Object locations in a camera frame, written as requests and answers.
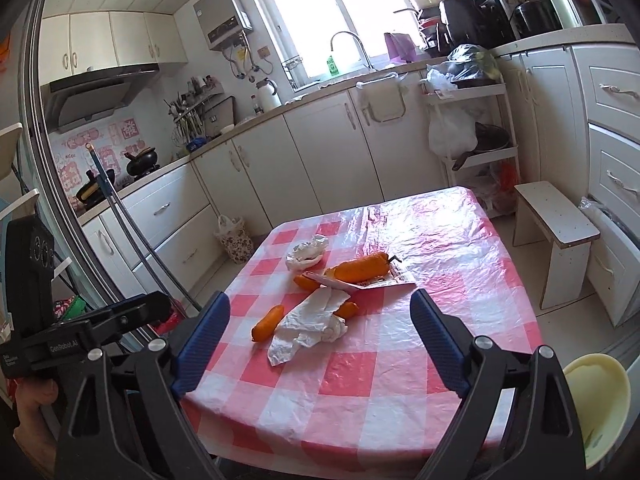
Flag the purple bag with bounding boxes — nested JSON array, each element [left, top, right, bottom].
[[384, 32, 417, 64]]

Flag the chrome faucet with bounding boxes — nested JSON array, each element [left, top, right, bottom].
[[330, 31, 375, 73]]

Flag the black clay pot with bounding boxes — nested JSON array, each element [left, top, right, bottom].
[[125, 146, 161, 177]]

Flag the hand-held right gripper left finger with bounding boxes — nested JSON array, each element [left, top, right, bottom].
[[54, 290, 231, 480]]

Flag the black frying pan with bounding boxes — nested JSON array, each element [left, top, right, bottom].
[[75, 170, 116, 208]]

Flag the grey water heater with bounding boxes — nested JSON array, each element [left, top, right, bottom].
[[193, 0, 252, 52]]

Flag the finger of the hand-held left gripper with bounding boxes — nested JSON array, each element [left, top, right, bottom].
[[80, 291, 172, 355]]

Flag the black wok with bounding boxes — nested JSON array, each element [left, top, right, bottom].
[[452, 122, 512, 171]]

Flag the floral bag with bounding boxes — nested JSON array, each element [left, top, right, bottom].
[[215, 215, 255, 263]]

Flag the large orange peel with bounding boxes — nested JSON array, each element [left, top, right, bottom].
[[334, 253, 403, 283]]

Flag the utensil rack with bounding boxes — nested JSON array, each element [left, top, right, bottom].
[[165, 76, 226, 146]]

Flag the dark bag of vegetables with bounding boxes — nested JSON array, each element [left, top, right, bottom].
[[440, 44, 503, 83]]

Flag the range hood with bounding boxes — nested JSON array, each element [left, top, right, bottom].
[[40, 62, 160, 133]]

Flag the red plastic bag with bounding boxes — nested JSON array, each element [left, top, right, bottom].
[[492, 162, 519, 196]]

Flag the red printed leaflet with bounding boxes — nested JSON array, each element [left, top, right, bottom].
[[304, 266, 417, 293]]

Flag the person's left hand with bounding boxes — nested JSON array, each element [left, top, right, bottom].
[[15, 379, 59, 480]]

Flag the dark cutting board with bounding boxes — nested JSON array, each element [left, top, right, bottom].
[[200, 96, 236, 136]]

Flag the white drawer unit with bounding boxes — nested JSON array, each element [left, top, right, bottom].
[[570, 42, 640, 328]]

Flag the black rice cooker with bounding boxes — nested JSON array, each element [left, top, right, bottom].
[[514, 1, 563, 38]]

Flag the pink wall stickers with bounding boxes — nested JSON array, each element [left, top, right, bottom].
[[50, 117, 141, 201]]

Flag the translucent plastic bag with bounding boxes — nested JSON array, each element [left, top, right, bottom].
[[470, 172, 516, 217]]

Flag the white wooden stool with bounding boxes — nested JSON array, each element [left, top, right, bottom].
[[512, 181, 601, 311]]

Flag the white towel rack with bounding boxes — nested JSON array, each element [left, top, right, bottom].
[[357, 72, 407, 123]]

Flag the white paper towel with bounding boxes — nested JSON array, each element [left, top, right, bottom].
[[267, 287, 351, 367]]

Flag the white base cabinets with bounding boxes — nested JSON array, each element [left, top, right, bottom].
[[80, 50, 591, 301]]

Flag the white wall cabinets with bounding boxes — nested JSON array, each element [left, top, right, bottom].
[[37, 10, 188, 86]]

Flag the pale yellow bin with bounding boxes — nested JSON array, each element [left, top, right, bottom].
[[562, 352, 632, 468]]

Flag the white rolling shelf cart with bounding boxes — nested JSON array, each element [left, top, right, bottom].
[[425, 80, 521, 216]]

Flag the white thermos jug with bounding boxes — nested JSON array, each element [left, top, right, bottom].
[[255, 77, 282, 111]]

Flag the red white checked tablecloth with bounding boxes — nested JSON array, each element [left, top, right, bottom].
[[177, 186, 543, 473]]

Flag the mop pole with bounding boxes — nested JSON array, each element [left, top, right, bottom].
[[86, 143, 190, 318]]

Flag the white plastic bag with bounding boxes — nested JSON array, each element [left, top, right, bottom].
[[427, 105, 478, 158]]

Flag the black air fryer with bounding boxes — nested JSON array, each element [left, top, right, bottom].
[[437, 0, 483, 56]]

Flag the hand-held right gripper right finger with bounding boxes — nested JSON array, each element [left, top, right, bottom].
[[410, 289, 586, 480]]

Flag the window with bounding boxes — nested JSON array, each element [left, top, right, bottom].
[[240, 0, 426, 91]]

